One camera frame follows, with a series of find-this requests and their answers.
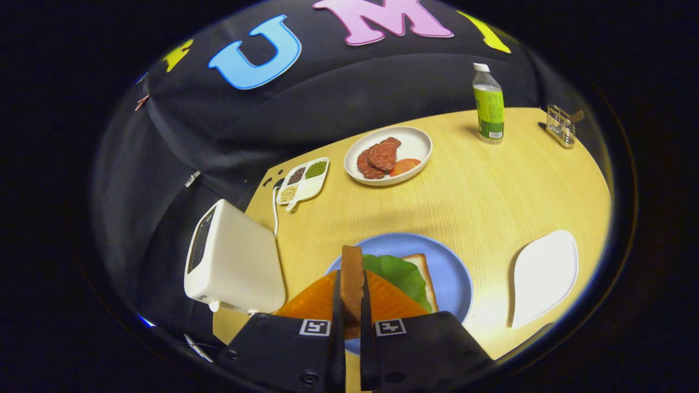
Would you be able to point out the white round plate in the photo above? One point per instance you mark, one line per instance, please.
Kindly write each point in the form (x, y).
(415, 144)

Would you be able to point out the white leaf-shaped plate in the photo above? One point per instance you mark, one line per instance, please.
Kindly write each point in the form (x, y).
(546, 278)

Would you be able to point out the green lettuce leaf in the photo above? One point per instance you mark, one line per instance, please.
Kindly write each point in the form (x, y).
(398, 273)

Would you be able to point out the white divided spice dish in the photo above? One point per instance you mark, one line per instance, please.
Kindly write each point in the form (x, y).
(311, 188)

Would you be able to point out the red clip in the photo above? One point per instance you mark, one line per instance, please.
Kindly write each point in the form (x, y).
(142, 102)

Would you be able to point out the green label plastic bottle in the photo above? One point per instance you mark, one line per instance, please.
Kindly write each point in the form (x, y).
(489, 109)

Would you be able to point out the brown meat patty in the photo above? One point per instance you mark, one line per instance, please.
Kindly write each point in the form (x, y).
(365, 166)
(385, 155)

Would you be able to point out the blue round plate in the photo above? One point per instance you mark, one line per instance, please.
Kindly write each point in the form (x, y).
(448, 273)

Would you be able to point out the toasted bread slice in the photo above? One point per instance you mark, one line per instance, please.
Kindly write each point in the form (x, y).
(352, 284)

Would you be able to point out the white bread slice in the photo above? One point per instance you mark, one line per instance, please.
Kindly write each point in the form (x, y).
(426, 273)

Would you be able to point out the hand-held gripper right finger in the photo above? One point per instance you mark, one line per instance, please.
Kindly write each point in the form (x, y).
(366, 338)

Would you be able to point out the white toaster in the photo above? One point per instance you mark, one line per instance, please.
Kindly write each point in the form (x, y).
(240, 262)

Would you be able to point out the white clip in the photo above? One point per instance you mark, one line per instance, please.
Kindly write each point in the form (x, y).
(192, 179)

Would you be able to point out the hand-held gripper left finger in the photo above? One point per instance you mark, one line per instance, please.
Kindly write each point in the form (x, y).
(338, 338)

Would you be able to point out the red tomato slice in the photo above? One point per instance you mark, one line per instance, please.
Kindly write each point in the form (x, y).
(404, 166)

